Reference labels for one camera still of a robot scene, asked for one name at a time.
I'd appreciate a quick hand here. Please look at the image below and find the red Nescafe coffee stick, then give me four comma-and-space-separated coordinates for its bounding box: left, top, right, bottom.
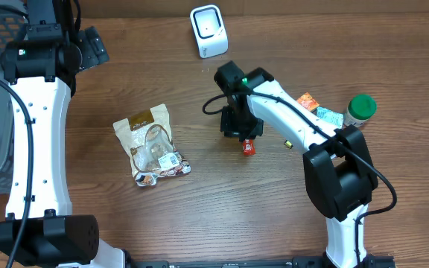
242, 139, 255, 156

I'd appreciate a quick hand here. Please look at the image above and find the yellow black marker pen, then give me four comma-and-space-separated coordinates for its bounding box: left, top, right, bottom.
284, 140, 293, 149

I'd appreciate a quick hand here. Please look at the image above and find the orange snack box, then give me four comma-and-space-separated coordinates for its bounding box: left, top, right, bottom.
296, 92, 320, 112

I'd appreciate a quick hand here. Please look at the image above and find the beige PanTree snack pouch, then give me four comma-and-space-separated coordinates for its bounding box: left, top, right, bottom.
113, 103, 191, 187

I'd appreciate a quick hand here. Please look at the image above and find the teal tissue pack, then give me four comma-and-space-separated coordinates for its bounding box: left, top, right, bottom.
317, 106, 344, 129

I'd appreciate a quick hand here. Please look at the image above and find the green lid jar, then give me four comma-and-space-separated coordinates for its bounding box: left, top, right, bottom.
343, 94, 377, 127

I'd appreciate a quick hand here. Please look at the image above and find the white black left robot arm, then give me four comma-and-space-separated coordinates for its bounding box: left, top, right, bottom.
0, 0, 132, 268

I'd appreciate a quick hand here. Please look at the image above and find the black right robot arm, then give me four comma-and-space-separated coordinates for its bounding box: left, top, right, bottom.
214, 61, 380, 267

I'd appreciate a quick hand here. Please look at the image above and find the white barcode scanner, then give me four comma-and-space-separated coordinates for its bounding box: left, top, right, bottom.
189, 4, 229, 59

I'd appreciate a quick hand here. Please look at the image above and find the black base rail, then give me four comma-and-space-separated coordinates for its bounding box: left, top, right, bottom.
124, 255, 397, 268

